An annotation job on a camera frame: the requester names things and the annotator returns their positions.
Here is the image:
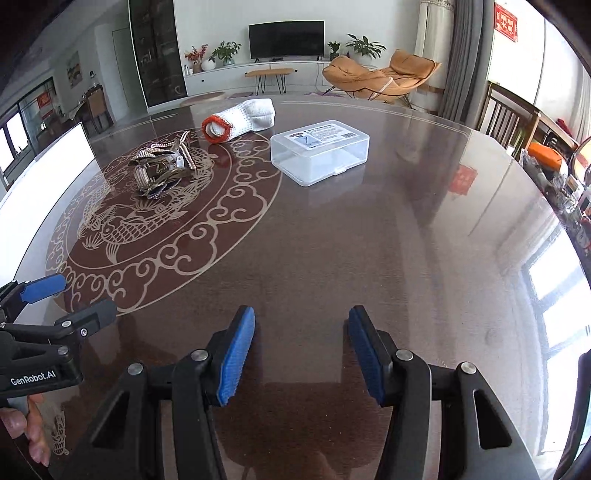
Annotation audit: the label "wooden bench with metal legs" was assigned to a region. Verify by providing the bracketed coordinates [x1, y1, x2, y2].
[245, 68, 295, 95]

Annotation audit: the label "wooden dining chair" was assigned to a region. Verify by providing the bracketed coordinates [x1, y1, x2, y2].
[85, 88, 114, 134]

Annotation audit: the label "person's left hand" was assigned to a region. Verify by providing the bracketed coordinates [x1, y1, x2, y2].
[0, 394, 51, 468]

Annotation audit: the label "orange box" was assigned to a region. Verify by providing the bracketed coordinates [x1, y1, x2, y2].
[526, 142, 564, 169]

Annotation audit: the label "framed wall painting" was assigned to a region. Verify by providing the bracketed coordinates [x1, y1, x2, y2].
[66, 52, 83, 88]

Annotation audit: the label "green potted plant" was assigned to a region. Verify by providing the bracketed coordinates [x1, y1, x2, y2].
[209, 41, 243, 66]

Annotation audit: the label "dark glass display cabinet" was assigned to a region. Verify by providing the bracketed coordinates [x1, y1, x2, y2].
[128, 0, 188, 109]

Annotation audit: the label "black television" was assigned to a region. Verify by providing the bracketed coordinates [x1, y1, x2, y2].
[248, 20, 325, 61]

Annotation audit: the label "orange lounge chair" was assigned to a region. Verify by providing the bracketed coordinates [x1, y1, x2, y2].
[322, 49, 441, 102]

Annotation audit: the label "grey curtain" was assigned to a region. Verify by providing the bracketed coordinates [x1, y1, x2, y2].
[436, 0, 497, 127]

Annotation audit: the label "white television cabinet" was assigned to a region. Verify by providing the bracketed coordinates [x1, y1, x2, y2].
[184, 60, 338, 95]

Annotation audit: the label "cluttered side table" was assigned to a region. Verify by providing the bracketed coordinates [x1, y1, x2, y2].
[508, 111, 591, 259]

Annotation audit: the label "brown hair claw clip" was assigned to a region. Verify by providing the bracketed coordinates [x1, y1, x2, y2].
[128, 130, 197, 199]

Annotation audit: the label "red wall decoration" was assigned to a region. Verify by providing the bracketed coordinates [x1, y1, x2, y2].
[493, 2, 519, 43]

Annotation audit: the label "red flowers in vase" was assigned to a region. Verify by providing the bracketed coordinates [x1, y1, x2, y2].
[185, 45, 208, 73]

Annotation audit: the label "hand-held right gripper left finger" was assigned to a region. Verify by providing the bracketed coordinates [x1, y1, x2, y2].
[76, 305, 257, 480]

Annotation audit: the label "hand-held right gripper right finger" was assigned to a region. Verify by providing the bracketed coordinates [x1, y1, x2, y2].
[347, 305, 541, 480]

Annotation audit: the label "clear plastic box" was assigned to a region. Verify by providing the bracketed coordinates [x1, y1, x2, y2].
[270, 120, 371, 188]

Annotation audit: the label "covered standing air conditioner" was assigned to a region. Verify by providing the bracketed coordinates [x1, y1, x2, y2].
[414, 0, 455, 88]

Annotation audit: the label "large leafy potted plant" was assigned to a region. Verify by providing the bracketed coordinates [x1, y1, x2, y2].
[346, 34, 387, 63]

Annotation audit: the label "white knit glove orange cuff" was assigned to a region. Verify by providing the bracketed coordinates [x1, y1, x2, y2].
[202, 98, 276, 144]

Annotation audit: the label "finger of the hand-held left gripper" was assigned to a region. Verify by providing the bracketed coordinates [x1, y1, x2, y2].
[0, 298, 118, 363]
[0, 274, 68, 319]

